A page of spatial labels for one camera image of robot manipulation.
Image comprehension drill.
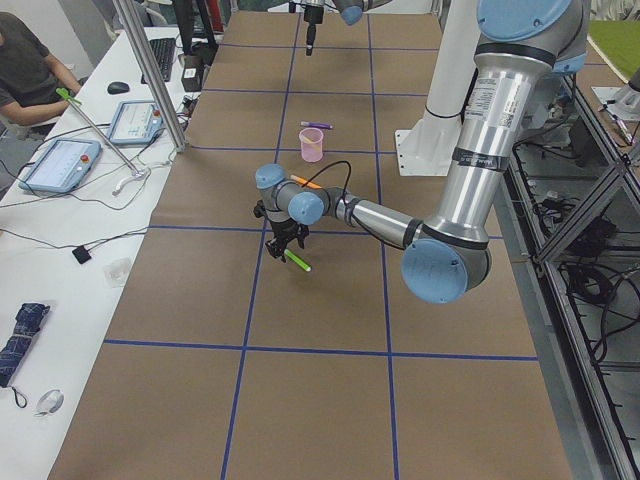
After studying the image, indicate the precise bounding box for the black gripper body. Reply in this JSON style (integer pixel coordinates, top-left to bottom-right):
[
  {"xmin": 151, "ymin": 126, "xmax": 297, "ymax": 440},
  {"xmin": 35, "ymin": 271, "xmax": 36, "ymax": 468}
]
[
  {"xmin": 253, "ymin": 200, "xmax": 308, "ymax": 249},
  {"xmin": 302, "ymin": 0, "xmax": 324, "ymax": 25}
]

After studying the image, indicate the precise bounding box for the green marker pen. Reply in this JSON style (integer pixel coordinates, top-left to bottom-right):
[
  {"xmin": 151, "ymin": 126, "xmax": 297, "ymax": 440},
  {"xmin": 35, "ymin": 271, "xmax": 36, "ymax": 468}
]
[{"xmin": 284, "ymin": 249, "xmax": 312, "ymax": 272}]

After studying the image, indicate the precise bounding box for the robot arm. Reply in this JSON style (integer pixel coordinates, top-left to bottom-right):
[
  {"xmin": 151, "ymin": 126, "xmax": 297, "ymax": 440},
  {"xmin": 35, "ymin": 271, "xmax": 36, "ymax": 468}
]
[
  {"xmin": 287, "ymin": 0, "xmax": 389, "ymax": 56},
  {"xmin": 253, "ymin": 1, "xmax": 590, "ymax": 304}
]

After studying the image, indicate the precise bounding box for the orange marker pen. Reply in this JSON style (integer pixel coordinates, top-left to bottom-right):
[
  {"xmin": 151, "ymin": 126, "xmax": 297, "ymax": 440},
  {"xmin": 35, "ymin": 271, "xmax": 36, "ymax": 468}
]
[{"xmin": 289, "ymin": 174, "xmax": 322, "ymax": 189}]

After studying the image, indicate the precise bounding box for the purple marker pen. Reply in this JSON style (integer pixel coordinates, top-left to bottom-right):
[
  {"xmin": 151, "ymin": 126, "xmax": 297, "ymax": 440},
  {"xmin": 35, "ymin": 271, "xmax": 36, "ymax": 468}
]
[{"xmin": 300, "ymin": 121, "xmax": 334, "ymax": 130}]

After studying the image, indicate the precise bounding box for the small brown box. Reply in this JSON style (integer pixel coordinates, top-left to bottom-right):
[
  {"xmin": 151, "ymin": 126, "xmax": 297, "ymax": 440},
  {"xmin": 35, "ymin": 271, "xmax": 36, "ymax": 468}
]
[{"xmin": 181, "ymin": 55, "xmax": 204, "ymax": 93}]

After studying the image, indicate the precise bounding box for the black keyboard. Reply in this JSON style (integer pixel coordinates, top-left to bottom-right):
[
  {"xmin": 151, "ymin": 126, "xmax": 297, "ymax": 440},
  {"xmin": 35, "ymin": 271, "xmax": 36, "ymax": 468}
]
[{"xmin": 149, "ymin": 37, "xmax": 176, "ymax": 82}]

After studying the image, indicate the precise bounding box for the thin metal rod stand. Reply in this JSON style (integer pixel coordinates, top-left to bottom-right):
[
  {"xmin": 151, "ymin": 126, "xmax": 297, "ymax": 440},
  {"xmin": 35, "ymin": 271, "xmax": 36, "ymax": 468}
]
[{"xmin": 56, "ymin": 87, "xmax": 151, "ymax": 196}]

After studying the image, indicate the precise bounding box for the clear plastic cup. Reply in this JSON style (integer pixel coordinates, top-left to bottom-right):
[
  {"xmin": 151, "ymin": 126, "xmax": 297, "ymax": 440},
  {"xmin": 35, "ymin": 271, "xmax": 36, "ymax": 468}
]
[{"xmin": 103, "ymin": 258, "xmax": 132, "ymax": 288}]

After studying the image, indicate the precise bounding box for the teach pendant far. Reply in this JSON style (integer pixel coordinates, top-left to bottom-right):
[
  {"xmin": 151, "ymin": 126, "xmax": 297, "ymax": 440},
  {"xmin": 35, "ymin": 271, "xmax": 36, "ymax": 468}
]
[{"xmin": 107, "ymin": 100, "xmax": 164, "ymax": 147}]

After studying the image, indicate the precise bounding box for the teach pendant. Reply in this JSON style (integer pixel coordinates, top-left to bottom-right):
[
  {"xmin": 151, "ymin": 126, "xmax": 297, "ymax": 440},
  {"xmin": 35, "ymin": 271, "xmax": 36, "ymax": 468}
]
[
  {"xmin": 107, "ymin": 100, "xmax": 164, "ymax": 147},
  {"xmin": 19, "ymin": 138, "xmax": 102, "ymax": 193}
]

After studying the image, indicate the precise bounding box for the small black puck device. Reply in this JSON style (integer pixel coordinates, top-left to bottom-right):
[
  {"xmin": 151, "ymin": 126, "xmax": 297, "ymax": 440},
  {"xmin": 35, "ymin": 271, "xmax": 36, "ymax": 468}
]
[{"xmin": 72, "ymin": 245, "xmax": 92, "ymax": 265}]

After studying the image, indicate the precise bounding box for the black computer mouse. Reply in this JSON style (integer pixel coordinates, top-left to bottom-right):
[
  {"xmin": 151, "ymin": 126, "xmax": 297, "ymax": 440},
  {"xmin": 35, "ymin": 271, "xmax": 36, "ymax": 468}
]
[{"xmin": 107, "ymin": 81, "xmax": 130, "ymax": 95}]

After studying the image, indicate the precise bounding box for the teach pendant near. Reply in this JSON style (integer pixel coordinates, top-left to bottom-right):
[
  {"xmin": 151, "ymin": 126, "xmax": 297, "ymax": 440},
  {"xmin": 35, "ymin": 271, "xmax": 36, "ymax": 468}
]
[{"xmin": 19, "ymin": 138, "xmax": 102, "ymax": 193}]

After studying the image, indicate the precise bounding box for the folded blue umbrella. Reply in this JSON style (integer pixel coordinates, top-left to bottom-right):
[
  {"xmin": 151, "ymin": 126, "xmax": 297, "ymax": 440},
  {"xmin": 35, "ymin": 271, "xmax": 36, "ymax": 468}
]
[{"xmin": 1, "ymin": 302, "xmax": 51, "ymax": 409}]

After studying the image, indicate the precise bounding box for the clear round object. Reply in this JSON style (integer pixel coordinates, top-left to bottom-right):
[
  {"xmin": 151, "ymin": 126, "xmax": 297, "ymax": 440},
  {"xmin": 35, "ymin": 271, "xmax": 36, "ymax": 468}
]
[{"xmin": 35, "ymin": 389, "xmax": 65, "ymax": 417}]

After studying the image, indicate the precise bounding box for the seated person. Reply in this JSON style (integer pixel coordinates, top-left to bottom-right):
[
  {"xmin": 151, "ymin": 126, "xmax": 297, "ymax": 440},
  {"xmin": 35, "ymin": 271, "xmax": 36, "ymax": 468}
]
[{"xmin": 1, "ymin": 12, "xmax": 82, "ymax": 134}]

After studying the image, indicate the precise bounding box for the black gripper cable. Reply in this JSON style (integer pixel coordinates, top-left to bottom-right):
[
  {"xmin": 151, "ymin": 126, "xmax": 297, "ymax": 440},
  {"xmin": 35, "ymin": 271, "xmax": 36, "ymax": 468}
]
[{"xmin": 301, "ymin": 160, "xmax": 352, "ymax": 201}]

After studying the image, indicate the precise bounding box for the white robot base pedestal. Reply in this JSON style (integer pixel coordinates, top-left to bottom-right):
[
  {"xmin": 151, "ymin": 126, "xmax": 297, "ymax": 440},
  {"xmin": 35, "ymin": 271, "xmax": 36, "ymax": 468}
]
[{"xmin": 394, "ymin": 0, "xmax": 481, "ymax": 177}]

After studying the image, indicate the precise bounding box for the aluminium frame post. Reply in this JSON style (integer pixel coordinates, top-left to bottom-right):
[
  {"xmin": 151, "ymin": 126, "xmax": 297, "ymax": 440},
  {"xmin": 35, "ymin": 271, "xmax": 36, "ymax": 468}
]
[{"xmin": 113, "ymin": 0, "xmax": 186, "ymax": 153}]

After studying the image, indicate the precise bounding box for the aluminium side frame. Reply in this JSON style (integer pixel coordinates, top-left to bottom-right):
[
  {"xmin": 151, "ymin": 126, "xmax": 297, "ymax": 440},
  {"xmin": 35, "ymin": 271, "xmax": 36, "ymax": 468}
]
[{"xmin": 499, "ymin": 29, "xmax": 640, "ymax": 480}]

